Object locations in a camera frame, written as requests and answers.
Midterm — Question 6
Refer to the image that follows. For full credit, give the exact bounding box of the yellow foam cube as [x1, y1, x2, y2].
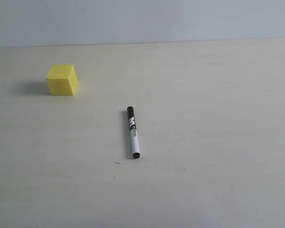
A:
[46, 65, 78, 95]

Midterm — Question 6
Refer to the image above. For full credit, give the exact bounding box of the black and white marker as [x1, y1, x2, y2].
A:
[127, 106, 141, 159]

